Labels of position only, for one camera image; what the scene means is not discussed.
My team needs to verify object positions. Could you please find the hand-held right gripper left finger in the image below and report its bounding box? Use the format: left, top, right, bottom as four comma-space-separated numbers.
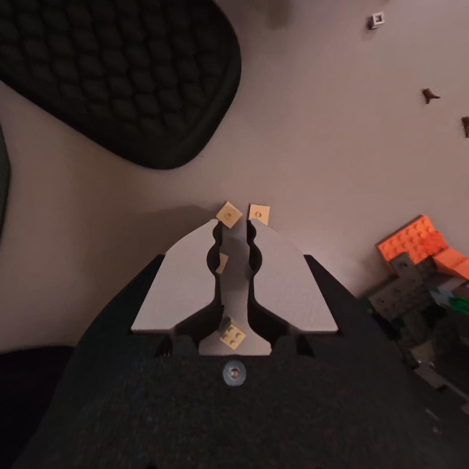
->
131, 218, 225, 349

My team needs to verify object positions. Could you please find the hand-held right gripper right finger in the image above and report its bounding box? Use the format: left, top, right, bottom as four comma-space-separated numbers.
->
245, 218, 338, 349

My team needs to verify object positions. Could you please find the tan two-by-two brick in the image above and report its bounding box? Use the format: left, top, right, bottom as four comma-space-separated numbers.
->
219, 318, 246, 349

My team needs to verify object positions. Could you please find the grey desk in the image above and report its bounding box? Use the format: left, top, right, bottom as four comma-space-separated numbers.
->
0, 0, 469, 404

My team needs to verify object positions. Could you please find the grey toy brick building model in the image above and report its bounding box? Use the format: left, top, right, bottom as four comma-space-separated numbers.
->
363, 214, 469, 394

